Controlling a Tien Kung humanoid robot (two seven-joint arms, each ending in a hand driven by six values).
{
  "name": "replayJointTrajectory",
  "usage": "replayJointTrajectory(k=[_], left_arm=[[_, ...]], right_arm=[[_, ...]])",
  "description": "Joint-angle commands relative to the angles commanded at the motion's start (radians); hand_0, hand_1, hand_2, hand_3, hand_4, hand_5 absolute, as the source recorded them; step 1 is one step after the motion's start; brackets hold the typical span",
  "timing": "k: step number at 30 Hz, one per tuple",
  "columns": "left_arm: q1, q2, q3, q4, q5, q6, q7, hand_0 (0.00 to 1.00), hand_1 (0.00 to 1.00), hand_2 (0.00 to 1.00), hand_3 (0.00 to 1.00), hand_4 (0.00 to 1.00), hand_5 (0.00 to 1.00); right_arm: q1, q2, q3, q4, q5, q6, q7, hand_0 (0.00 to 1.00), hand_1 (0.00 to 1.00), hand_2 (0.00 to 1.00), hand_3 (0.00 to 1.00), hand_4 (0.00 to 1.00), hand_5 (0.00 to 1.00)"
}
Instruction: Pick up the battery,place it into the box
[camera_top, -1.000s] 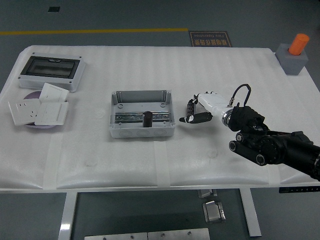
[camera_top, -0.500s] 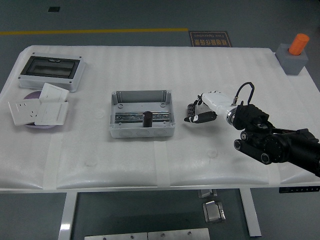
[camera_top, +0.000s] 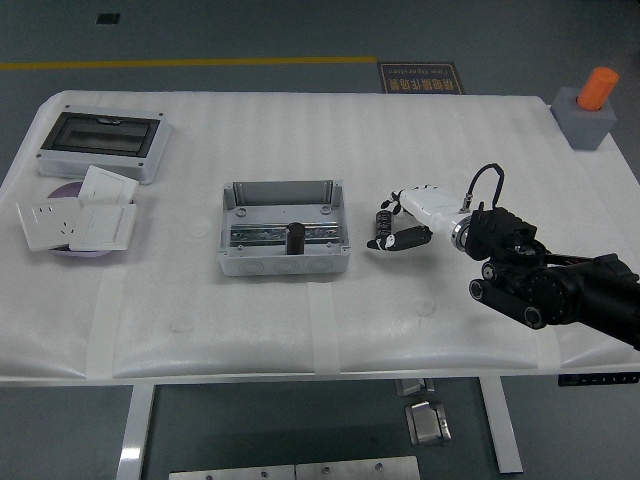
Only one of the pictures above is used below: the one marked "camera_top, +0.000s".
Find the small silver metal block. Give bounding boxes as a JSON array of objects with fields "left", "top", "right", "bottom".
[{"left": 394, "top": 378, "right": 435, "bottom": 398}]

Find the black table control panel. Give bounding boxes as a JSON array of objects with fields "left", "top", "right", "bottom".
[{"left": 558, "top": 372, "right": 640, "bottom": 387}]

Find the metal mounting rail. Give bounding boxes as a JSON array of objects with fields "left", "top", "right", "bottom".
[{"left": 229, "top": 222, "right": 342, "bottom": 247}]

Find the grey distribution box dark window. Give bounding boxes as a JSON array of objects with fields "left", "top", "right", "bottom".
[{"left": 35, "top": 104, "right": 174, "bottom": 186}]

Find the open grey junction box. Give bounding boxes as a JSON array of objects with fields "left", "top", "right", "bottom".
[{"left": 217, "top": 179, "right": 351, "bottom": 277}]

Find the orange cylinder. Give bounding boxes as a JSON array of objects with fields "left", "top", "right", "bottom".
[{"left": 575, "top": 66, "right": 620, "bottom": 112}]

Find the black battery with white print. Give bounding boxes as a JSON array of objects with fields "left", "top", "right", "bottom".
[{"left": 373, "top": 209, "right": 394, "bottom": 242}]

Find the flat metal plate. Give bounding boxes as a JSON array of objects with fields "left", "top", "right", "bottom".
[
  {"left": 294, "top": 455, "right": 420, "bottom": 480},
  {"left": 168, "top": 464, "right": 296, "bottom": 480}
]

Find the purple plate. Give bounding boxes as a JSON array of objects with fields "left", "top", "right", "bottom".
[{"left": 47, "top": 182, "right": 121, "bottom": 260}]

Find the white table leg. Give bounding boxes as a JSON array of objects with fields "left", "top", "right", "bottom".
[
  {"left": 115, "top": 384, "right": 157, "bottom": 480},
  {"left": 477, "top": 377, "right": 525, "bottom": 475}
]

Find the grey foam block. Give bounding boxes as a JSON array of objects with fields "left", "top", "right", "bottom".
[{"left": 550, "top": 86, "right": 617, "bottom": 151}]

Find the black floor sign orange text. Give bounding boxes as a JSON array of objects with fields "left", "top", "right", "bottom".
[{"left": 377, "top": 62, "right": 465, "bottom": 95}]

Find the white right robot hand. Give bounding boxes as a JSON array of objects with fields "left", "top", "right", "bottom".
[{"left": 367, "top": 184, "right": 472, "bottom": 253}]

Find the large silver metal block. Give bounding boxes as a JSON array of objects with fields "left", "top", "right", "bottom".
[{"left": 404, "top": 399, "right": 454, "bottom": 447}]

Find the white foam mat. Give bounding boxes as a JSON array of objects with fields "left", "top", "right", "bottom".
[{"left": 0, "top": 89, "right": 640, "bottom": 380}]

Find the white switch panel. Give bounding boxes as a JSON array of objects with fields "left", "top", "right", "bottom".
[
  {"left": 79, "top": 165, "right": 140, "bottom": 205},
  {"left": 68, "top": 203, "right": 138, "bottom": 252}
]

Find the white socket panel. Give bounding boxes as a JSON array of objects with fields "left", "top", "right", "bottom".
[{"left": 16, "top": 198, "right": 84, "bottom": 252}]

